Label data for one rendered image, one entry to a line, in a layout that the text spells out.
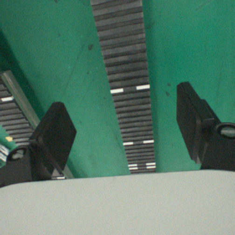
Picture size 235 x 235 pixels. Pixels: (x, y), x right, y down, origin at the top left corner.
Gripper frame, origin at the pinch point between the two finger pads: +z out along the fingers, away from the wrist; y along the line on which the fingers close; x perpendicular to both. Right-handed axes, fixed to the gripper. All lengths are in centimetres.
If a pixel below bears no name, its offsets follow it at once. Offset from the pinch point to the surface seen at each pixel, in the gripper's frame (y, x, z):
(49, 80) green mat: -11.8, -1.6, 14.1
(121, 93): -1.0, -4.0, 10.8
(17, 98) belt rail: -17.0, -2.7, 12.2
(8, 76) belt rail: -17.0, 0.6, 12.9
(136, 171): -1.1, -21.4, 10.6
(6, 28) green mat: -14.3, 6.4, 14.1
